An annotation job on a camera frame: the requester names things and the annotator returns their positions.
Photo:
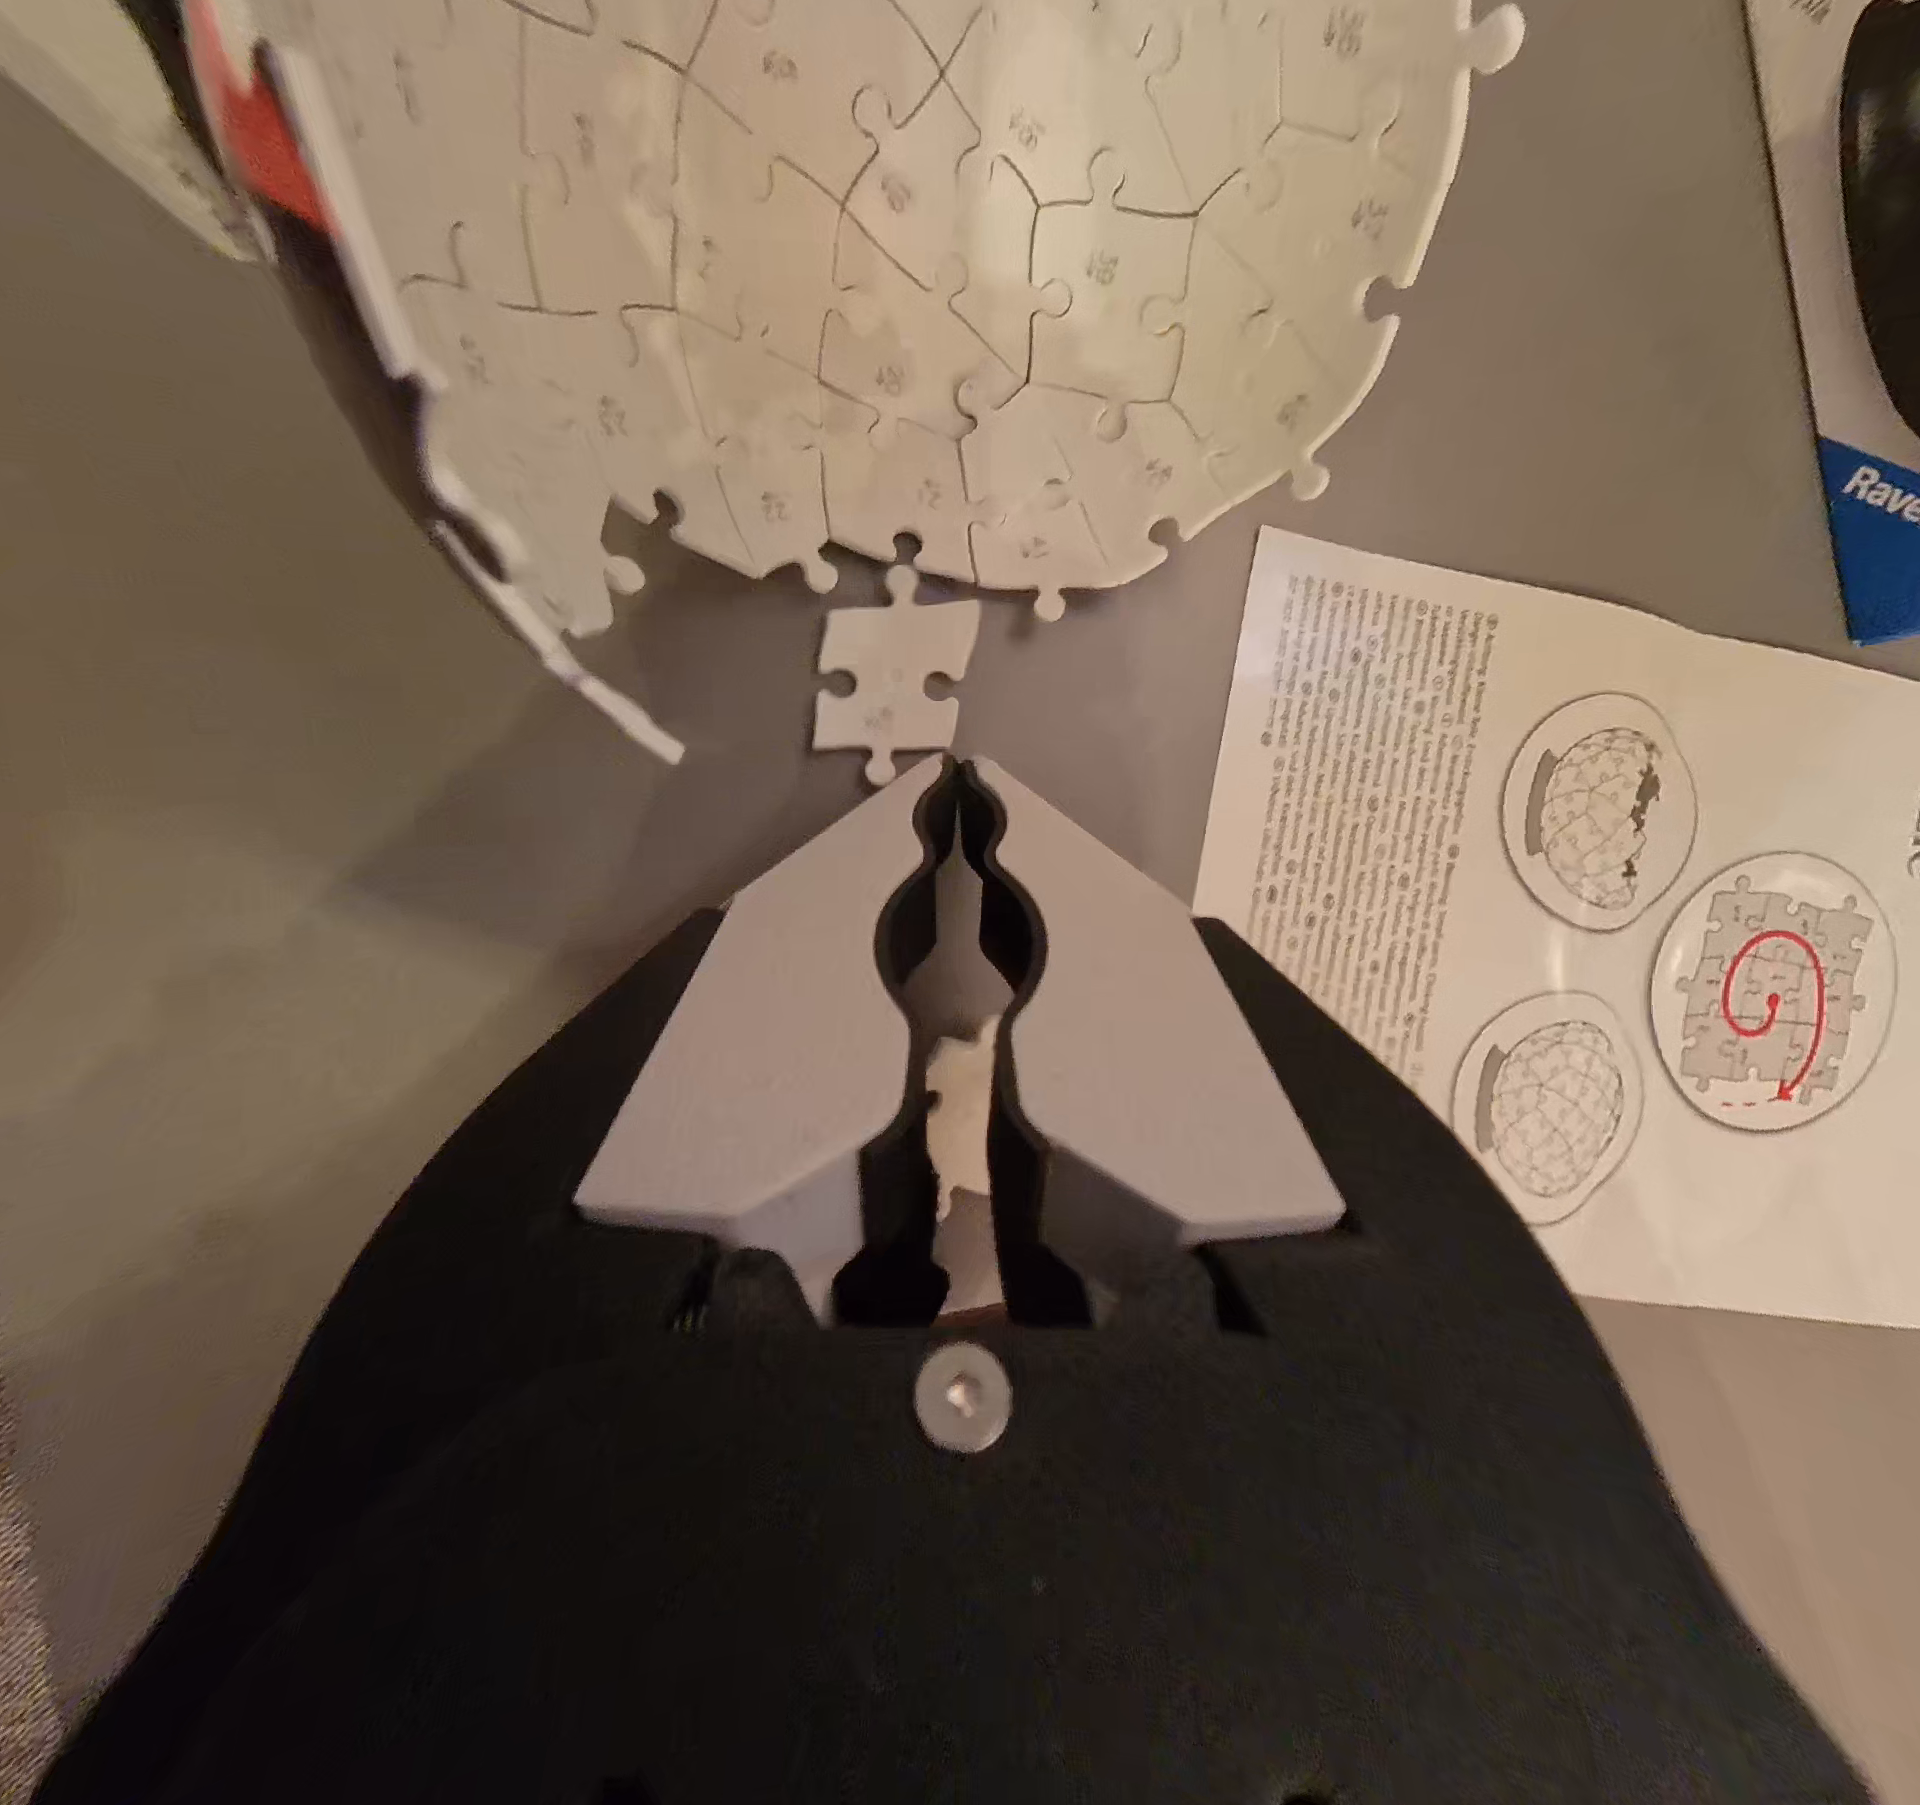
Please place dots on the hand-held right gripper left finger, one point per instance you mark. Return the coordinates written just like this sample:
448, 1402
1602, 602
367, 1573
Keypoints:
738, 1084

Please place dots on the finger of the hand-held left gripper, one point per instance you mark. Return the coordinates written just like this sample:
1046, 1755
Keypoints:
106, 50

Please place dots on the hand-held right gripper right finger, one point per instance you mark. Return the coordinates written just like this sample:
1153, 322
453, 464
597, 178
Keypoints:
1173, 1084

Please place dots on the white puzzle pieces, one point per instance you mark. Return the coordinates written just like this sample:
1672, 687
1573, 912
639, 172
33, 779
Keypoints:
895, 672

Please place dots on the partly built puzzle ball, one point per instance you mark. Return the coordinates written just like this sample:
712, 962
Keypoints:
899, 214

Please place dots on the blue puzzle box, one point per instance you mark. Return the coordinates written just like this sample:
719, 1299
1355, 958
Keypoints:
1845, 258

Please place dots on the white instruction leaflet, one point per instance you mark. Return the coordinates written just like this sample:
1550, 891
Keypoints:
1591, 815

